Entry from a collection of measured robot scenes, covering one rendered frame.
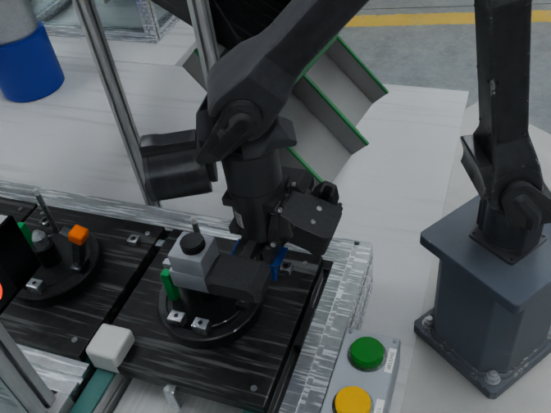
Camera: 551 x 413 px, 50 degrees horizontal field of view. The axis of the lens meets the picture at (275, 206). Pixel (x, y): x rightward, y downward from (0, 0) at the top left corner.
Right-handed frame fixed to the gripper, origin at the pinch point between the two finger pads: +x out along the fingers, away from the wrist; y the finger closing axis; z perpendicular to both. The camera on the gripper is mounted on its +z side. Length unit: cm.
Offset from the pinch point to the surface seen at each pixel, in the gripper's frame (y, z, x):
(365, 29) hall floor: 265, -54, 109
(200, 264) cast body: -2.3, -8.0, 0.6
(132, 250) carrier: 6.0, -25.9, 11.6
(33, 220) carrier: 8.0, -45.9, 11.6
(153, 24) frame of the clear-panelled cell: 86, -68, 18
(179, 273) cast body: -2.3, -11.4, 3.2
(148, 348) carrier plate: -8.7, -14.9, 11.6
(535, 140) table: 60, 30, 23
